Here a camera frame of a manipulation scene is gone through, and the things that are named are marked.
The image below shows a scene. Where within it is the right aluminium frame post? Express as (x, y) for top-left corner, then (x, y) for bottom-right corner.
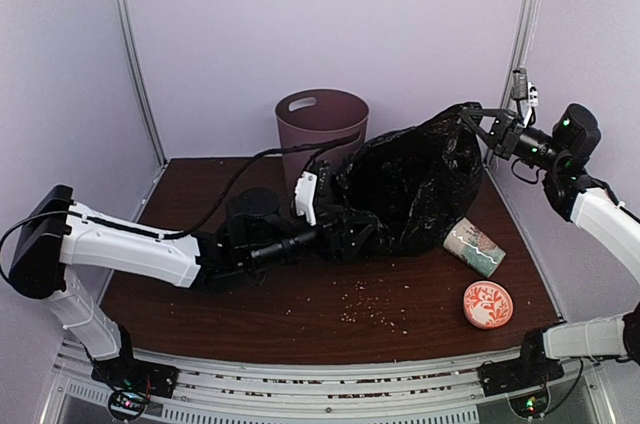
(500, 0), (541, 108)

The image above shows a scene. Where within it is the left aluminium frame post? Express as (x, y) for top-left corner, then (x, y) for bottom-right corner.
(114, 0), (168, 167)

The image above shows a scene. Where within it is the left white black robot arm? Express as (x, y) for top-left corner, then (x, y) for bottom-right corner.
(6, 185), (377, 388)

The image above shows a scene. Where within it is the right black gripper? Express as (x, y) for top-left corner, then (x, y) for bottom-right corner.
(460, 106), (567, 171)

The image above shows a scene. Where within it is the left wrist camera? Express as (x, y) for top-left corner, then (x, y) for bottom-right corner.
(292, 160), (331, 226)

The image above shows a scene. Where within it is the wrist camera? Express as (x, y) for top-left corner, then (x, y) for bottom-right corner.
(292, 160), (331, 226)
(510, 67), (539, 127)

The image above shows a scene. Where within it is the aluminium front rail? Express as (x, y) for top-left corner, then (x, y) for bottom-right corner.
(36, 339), (621, 423)

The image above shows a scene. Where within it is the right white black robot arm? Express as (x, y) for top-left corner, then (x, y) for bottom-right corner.
(460, 103), (639, 393)

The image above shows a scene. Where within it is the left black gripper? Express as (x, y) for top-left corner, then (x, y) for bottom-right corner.
(246, 202), (379, 275)

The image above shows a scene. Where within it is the black plastic trash bag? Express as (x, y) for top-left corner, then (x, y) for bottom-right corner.
(332, 101), (483, 256)

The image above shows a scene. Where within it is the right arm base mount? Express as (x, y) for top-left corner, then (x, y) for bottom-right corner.
(478, 359), (565, 421)

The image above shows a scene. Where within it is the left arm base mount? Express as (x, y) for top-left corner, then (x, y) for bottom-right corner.
(90, 356), (179, 422)

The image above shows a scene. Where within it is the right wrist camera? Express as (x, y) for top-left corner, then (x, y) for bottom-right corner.
(510, 67), (539, 127)

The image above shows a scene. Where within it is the aluminium frame post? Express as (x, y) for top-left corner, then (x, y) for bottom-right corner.
(500, 0), (541, 108)
(114, 0), (168, 167)

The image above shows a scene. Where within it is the floral ceramic mug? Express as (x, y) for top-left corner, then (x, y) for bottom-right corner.
(443, 218), (506, 278)

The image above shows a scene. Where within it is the orange patterned ceramic bowl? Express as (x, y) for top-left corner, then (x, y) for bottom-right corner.
(463, 281), (514, 330)

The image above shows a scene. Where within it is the mauve plastic trash bin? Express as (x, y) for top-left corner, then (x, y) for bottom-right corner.
(275, 89), (369, 168)

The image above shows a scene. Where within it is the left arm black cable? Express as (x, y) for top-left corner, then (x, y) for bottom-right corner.
(0, 131), (366, 285)

